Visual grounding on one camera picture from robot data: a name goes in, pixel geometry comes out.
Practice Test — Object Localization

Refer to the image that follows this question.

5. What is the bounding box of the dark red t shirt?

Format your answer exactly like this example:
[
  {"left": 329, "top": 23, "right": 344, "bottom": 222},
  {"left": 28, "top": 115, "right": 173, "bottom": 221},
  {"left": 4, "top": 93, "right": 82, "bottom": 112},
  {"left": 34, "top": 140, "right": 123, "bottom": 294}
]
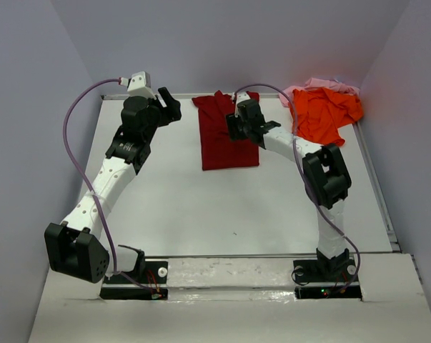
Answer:
[{"left": 192, "top": 91, "right": 259, "bottom": 171}]

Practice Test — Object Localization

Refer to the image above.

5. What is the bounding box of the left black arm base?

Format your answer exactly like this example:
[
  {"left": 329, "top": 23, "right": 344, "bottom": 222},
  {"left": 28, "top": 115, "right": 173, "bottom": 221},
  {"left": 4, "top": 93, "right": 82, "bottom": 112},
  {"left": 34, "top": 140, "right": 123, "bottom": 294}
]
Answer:
[{"left": 99, "top": 244, "right": 169, "bottom": 301}]

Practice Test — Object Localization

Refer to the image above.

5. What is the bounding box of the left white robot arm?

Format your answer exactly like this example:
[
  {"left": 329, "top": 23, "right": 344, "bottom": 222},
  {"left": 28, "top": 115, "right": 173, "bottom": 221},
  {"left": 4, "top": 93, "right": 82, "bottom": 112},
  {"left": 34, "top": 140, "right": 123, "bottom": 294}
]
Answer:
[{"left": 44, "top": 87, "right": 182, "bottom": 284}]

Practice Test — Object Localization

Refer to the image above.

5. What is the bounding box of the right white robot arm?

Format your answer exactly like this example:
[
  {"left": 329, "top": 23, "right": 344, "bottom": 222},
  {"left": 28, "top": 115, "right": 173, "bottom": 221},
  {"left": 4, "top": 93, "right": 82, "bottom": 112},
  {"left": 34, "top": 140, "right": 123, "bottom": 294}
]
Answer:
[{"left": 227, "top": 93, "right": 352, "bottom": 280}]

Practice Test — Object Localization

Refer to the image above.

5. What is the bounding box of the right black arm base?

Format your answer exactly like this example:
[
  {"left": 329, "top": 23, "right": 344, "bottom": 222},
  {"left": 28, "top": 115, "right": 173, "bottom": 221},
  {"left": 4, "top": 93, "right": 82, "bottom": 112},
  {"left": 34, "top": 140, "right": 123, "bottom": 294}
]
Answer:
[{"left": 290, "top": 249, "right": 362, "bottom": 300}]

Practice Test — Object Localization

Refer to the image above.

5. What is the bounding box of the orange t shirt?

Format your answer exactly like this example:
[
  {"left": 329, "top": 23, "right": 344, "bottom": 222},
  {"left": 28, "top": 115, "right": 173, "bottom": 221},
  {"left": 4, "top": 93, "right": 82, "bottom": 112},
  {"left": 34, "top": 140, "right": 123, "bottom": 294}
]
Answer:
[{"left": 289, "top": 88, "right": 364, "bottom": 147}]

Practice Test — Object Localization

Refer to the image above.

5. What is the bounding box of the pink t shirt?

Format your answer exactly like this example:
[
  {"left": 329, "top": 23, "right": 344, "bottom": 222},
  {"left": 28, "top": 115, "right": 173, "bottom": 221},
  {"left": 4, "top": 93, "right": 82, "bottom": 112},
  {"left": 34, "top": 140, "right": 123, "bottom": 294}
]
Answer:
[{"left": 283, "top": 77, "right": 360, "bottom": 100}]

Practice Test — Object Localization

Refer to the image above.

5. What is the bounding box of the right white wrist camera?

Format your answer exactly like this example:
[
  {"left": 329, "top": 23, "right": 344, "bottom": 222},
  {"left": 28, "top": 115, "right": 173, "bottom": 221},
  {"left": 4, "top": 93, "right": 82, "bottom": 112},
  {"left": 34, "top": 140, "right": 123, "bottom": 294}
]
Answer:
[{"left": 232, "top": 91, "right": 251, "bottom": 111}]

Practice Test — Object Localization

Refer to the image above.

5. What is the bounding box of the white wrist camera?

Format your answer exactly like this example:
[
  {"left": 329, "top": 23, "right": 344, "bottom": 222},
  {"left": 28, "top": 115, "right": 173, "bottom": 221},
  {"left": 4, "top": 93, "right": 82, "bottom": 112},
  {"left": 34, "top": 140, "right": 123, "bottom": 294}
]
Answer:
[
  {"left": 127, "top": 71, "right": 155, "bottom": 99},
  {"left": 232, "top": 91, "right": 251, "bottom": 111}
]

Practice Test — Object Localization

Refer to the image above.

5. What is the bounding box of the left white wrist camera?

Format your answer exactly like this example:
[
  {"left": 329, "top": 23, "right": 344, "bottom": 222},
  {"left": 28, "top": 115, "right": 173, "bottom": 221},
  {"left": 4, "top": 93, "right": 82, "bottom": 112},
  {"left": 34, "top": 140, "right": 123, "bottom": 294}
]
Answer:
[{"left": 127, "top": 71, "right": 155, "bottom": 99}]

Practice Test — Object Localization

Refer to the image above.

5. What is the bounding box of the aluminium table edge rail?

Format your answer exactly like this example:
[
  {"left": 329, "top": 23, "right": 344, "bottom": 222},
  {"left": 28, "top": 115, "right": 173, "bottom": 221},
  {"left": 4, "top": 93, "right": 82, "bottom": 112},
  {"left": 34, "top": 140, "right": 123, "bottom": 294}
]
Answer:
[{"left": 101, "top": 93, "right": 279, "bottom": 101}]

